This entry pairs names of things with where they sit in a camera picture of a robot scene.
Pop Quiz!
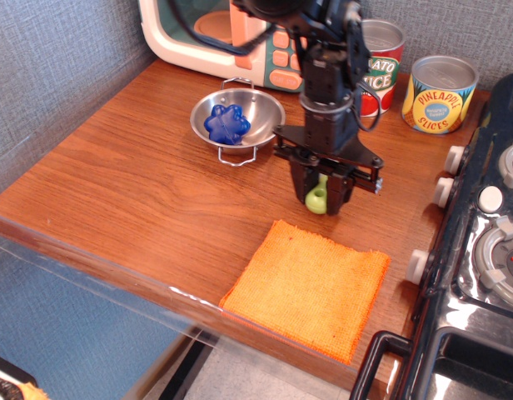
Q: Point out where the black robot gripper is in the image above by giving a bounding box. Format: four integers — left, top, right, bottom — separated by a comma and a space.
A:
273, 99, 384, 216

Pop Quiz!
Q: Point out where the grey spatula green handle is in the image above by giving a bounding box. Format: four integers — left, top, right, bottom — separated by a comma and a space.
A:
305, 174, 328, 215

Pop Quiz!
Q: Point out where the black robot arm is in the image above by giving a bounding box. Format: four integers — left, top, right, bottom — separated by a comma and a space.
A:
233, 1, 384, 216

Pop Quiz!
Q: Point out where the small steel bowl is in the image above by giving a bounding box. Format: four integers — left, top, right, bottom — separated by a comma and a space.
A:
189, 77, 286, 168

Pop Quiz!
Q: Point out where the orange woven cloth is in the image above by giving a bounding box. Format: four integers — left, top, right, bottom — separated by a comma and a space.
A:
219, 220, 391, 365

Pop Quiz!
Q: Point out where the blue flower-shaped toy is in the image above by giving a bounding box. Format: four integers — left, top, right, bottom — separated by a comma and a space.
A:
203, 104, 252, 145

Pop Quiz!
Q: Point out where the white stove knob middle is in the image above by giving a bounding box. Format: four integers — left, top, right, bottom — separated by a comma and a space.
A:
432, 177, 454, 208

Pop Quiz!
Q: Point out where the white stove knob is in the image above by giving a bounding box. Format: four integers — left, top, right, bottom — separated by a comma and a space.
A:
432, 177, 454, 208
406, 249, 430, 285
444, 146, 466, 175

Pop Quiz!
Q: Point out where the white stove knob lower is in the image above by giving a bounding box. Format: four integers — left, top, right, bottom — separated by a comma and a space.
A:
406, 249, 430, 285

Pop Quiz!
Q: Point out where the toy microwave teal and cream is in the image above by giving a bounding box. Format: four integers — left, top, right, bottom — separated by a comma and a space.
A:
138, 0, 303, 93

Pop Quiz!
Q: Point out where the white stove knob upper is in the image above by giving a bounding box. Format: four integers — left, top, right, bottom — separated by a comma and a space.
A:
444, 146, 466, 175

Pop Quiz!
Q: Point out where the pineapple slices can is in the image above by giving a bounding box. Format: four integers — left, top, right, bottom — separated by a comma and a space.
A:
401, 55, 479, 135

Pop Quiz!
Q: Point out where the tomato sauce can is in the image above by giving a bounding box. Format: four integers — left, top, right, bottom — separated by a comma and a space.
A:
361, 19, 405, 117

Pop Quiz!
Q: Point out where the orange toy plate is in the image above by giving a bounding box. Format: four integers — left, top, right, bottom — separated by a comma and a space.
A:
193, 10, 232, 44

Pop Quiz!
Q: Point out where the black toy stove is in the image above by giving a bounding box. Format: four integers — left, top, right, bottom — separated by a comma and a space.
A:
351, 73, 513, 399

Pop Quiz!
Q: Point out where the black braided cable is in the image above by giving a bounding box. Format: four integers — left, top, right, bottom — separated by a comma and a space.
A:
167, 0, 278, 58

